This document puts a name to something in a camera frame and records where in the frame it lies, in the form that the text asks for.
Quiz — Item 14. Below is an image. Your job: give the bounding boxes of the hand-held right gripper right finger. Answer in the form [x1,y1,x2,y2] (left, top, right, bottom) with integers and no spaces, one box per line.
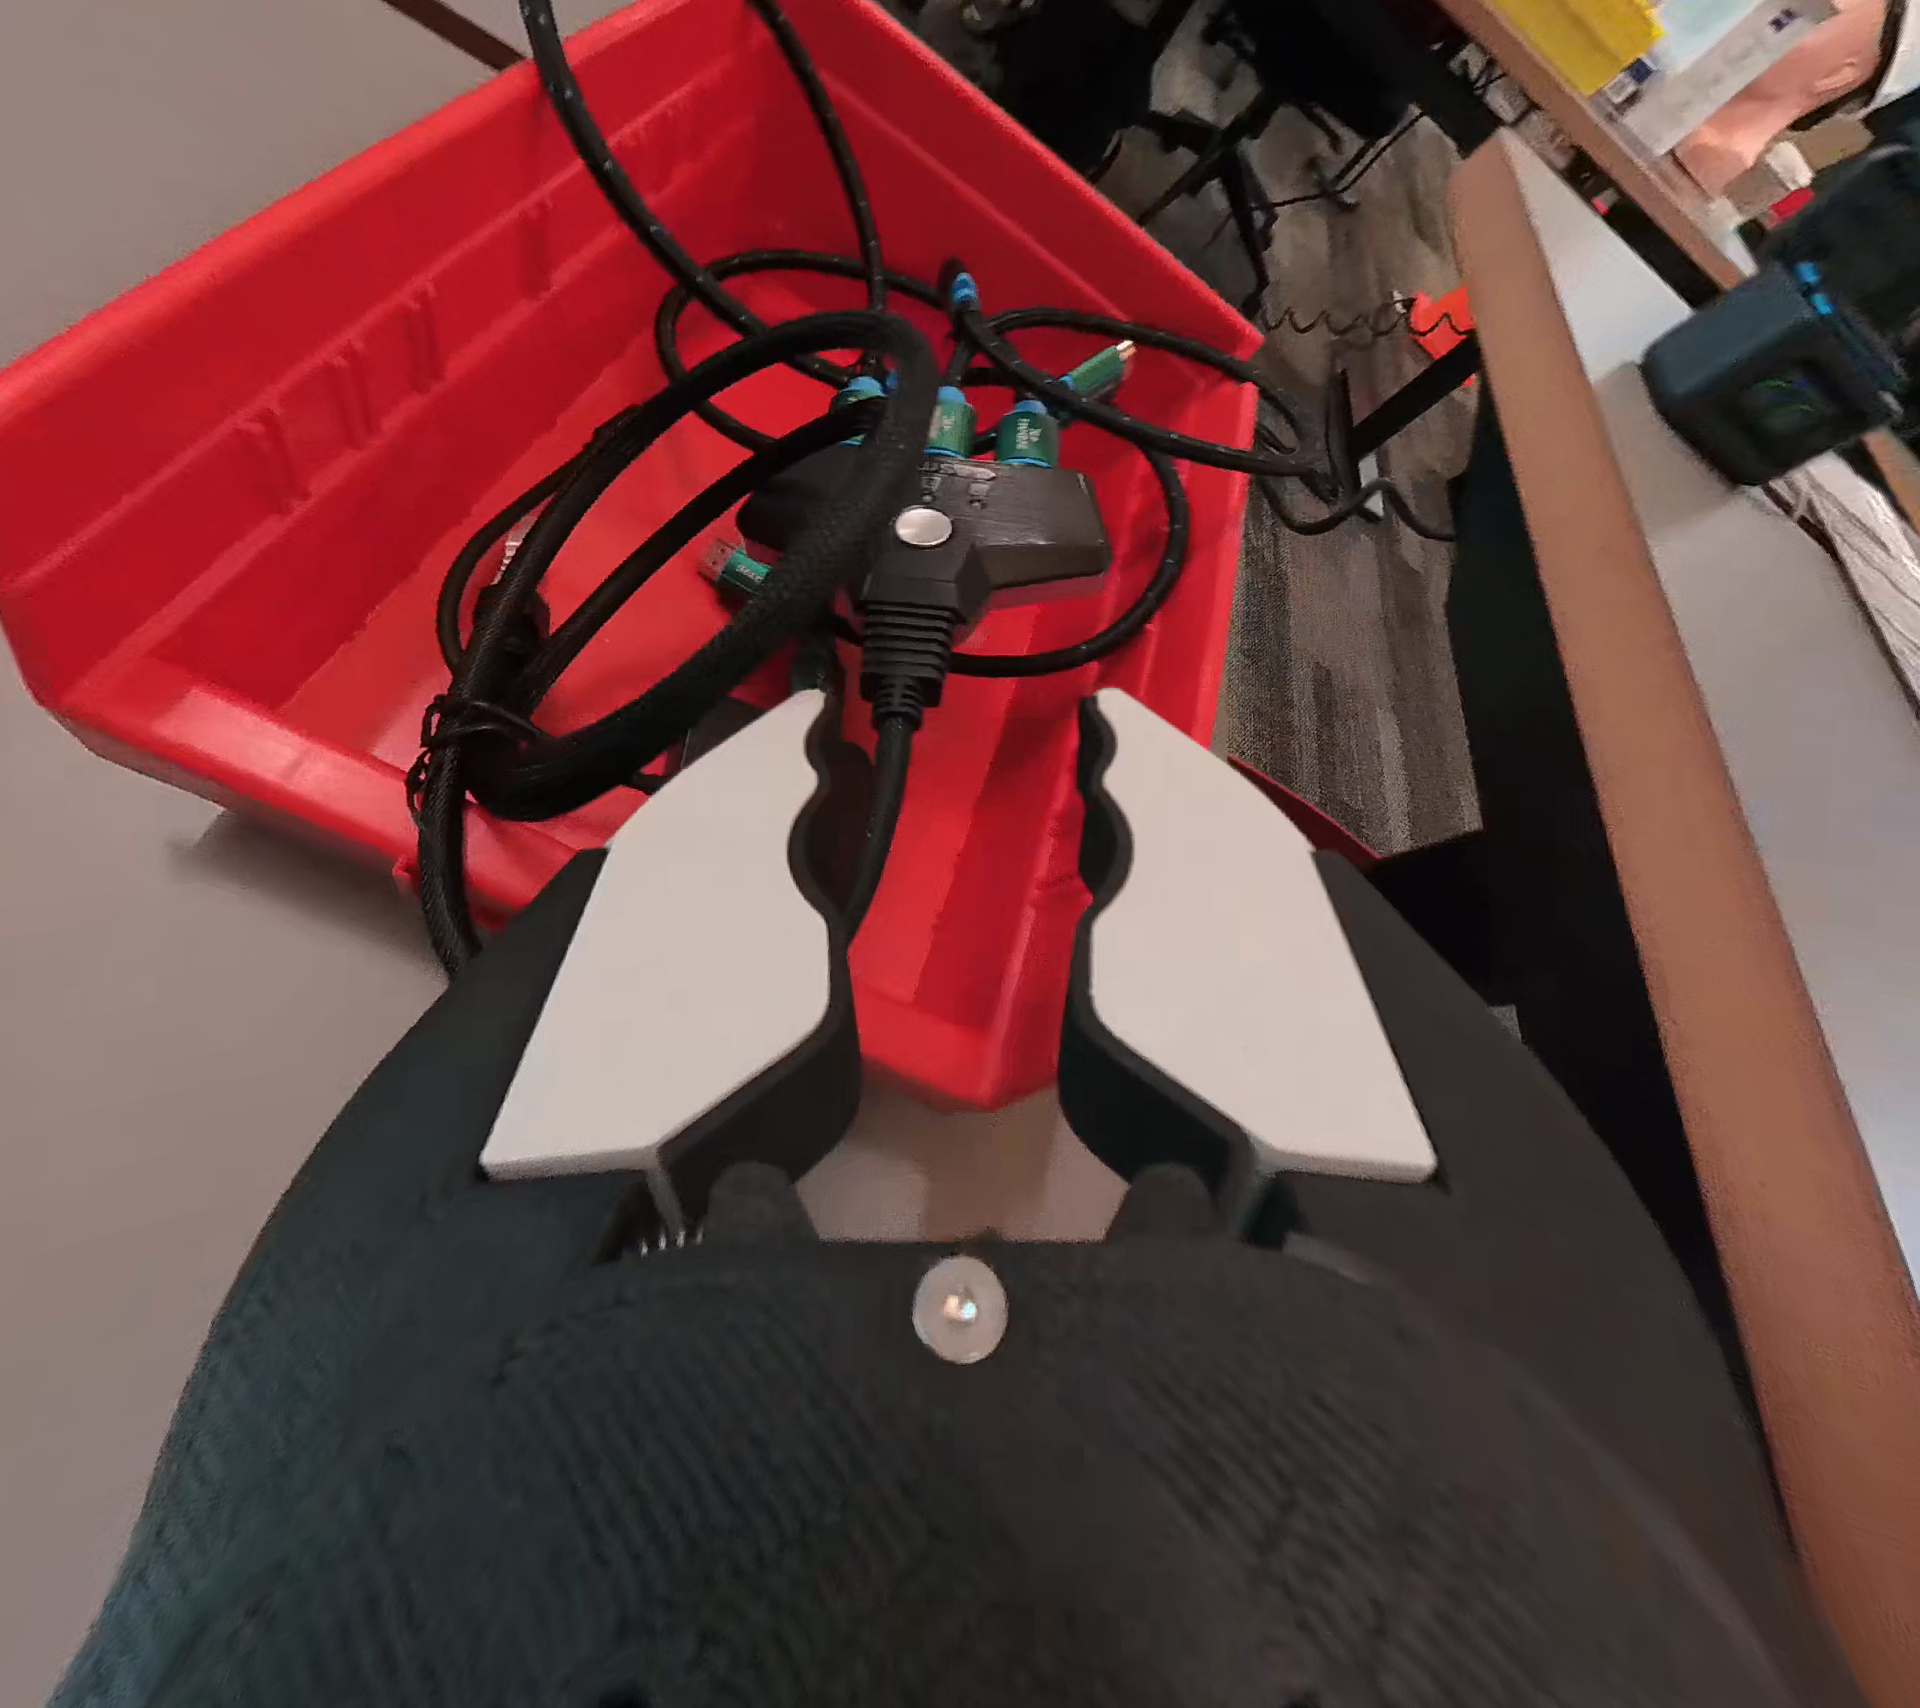
[1056,688,1442,1193]

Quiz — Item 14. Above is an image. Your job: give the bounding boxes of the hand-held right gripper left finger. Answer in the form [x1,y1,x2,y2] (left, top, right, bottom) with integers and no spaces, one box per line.
[477,693,870,1193]

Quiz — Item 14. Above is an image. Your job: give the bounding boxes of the thick black braided cable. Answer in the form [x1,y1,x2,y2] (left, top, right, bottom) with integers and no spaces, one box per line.
[412,312,940,982]

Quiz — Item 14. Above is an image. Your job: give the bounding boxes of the black video switch box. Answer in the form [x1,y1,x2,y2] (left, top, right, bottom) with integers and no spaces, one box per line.
[734,455,1120,968]

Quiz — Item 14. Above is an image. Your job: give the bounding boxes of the short green-plug braided cable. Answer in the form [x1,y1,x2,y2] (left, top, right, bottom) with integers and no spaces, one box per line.
[655,250,911,609]
[840,261,1008,472]
[961,304,1203,690]

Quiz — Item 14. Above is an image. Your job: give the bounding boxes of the red plastic bin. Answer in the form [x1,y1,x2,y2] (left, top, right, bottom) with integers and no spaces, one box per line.
[0,0,1271,1110]

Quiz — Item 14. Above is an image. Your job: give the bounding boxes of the grey desk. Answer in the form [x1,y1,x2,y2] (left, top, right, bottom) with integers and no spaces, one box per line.
[0,0,1143,1708]

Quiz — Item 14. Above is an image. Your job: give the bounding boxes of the wood-edged grey table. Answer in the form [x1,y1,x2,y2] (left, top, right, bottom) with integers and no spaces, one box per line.
[1446,130,1920,1708]

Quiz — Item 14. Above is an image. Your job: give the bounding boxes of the black office chair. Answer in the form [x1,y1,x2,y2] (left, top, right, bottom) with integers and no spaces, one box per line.
[961,0,1455,258]

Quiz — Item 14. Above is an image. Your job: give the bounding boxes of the white box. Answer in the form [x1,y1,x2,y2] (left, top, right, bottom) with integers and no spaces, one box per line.
[1626,0,1841,158]

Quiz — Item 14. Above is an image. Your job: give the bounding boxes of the black camera device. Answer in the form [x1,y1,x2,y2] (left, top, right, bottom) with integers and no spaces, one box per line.
[1639,144,1920,492]

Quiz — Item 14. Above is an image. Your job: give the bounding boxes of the thin speckled braided cable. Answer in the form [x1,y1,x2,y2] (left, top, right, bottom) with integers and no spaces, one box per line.
[506,0,894,390]

